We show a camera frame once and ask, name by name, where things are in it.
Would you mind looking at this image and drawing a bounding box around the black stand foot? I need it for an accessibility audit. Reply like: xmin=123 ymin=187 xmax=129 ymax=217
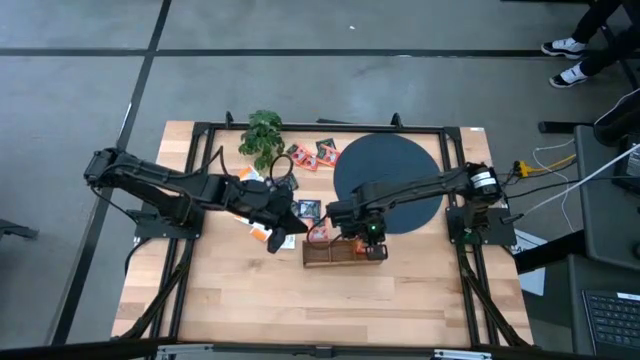
xmin=0 ymin=218 xmax=40 ymax=242

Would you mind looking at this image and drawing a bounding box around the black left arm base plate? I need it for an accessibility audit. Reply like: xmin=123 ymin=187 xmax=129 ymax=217
xmin=133 ymin=207 xmax=205 ymax=240

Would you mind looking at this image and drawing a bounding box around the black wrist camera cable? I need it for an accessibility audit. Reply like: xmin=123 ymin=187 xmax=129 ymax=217
xmin=268 ymin=153 xmax=297 ymax=185
xmin=304 ymin=214 xmax=346 ymax=250

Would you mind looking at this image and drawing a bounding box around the silver metal bracket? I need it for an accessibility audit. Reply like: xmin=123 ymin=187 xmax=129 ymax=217
xmin=155 ymin=343 xmax=214 ymax=360
xmin=432 ymin=348 xmax=494 ymax=360

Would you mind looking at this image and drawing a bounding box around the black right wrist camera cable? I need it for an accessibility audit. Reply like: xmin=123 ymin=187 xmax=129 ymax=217
xmin=304 ymin=214 xmax=346 ymax=250

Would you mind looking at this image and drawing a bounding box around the black left wrist camera cable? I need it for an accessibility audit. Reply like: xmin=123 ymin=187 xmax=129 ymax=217
xmin=268 ymin=153 xmax=297 ymax=185

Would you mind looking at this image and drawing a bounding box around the grey side desk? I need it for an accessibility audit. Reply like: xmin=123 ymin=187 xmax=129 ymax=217
xmin=572 ymin=124 xmax=640 ymax=271

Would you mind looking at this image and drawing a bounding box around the person's shoe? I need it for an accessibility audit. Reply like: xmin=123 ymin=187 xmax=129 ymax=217
xmin=540 ymin=36 xmax=587 ymax=61
xmin=548 ymin=62 xmax=589 ymax=90

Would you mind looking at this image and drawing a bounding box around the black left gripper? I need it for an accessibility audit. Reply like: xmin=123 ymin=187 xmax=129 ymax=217
xmin=227 ymin=178 xmax=310 ymax=255

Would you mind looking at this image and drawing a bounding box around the black aluminium table frame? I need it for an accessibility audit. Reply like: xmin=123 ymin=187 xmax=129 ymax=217
xmin=112 ymin=110 xmax=534 ymax=349

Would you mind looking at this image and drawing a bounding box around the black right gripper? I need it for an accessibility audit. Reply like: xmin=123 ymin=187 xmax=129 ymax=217
xmin=326 ymin=196 xmax=390 ymax=263

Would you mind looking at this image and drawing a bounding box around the black desk foot bar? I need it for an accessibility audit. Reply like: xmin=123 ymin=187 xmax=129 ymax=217
xmin=513 ymin=229 xmax=587 ymax=275
xmin=538 ymin=120 xmax=597 ymax=135

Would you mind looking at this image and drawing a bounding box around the dark laptop keyboard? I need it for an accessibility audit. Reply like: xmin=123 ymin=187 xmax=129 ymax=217
xmin=582 ymin=288 xmax=640 ymax=354

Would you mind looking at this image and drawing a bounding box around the black bag with white trim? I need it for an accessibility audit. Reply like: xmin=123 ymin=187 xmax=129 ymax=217
xmin=593 ymin=87 xmax=640 ymax=149

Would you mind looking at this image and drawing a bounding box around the small green potted plant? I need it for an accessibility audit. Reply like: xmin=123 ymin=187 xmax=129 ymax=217
xmin=237 ymin=109 xmax=286 ymax=172

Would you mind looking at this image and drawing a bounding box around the thick white cable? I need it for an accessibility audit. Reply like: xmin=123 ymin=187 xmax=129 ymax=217
xmin=519 ymin=143 xmax=640 ymax=217

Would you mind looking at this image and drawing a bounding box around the person's leg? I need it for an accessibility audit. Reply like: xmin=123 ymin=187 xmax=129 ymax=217
xmin=571 ymin=0 xmax=624 ymax=45
xmin=579 ymin=27 xmax=640 ymax=77

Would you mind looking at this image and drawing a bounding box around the white sheet on floor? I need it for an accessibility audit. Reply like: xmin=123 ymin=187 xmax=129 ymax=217
xmin=512 ymin=228 xmax=547 ymax=297

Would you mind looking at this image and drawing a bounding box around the wooden three-compartment tray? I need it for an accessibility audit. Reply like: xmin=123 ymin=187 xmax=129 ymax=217
xmin=301 ymin=239 xmax=384 ymax=269

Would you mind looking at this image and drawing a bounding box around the black front crossbar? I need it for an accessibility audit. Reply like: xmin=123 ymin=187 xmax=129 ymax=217
xmin=0 ymin=337 xmax=596 ymax=360

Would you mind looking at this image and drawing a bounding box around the thin black cable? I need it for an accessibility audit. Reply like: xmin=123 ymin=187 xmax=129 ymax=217
xmin=504 ymin=174 xmax=640 ymax=200

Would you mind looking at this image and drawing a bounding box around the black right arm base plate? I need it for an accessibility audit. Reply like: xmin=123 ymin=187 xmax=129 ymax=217
xmin=446 ymin=204 xmax=518 ymax=247

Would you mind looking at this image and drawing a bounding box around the black desktop device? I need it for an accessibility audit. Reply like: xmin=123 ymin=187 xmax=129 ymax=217
xmin=613 ymin=132 xmax=640 ymax=196

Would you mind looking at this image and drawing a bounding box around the grey desk with laptop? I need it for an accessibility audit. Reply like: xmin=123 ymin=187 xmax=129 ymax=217
xmin=519 ymin=253 xmax=640 ymax=360

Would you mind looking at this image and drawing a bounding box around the yellow extension cable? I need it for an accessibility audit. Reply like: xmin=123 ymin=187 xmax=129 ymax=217
xmin=513 ymin=154 xmax=577 ymax=179

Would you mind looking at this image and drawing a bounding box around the dark blue round mat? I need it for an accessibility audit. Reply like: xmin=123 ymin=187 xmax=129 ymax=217
xmin=333 ymin=132 xmax=445 ymax=235

